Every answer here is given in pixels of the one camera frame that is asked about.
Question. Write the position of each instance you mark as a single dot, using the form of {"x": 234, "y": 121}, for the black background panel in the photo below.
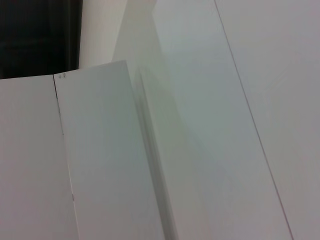
{"x": 37, "y": 37}

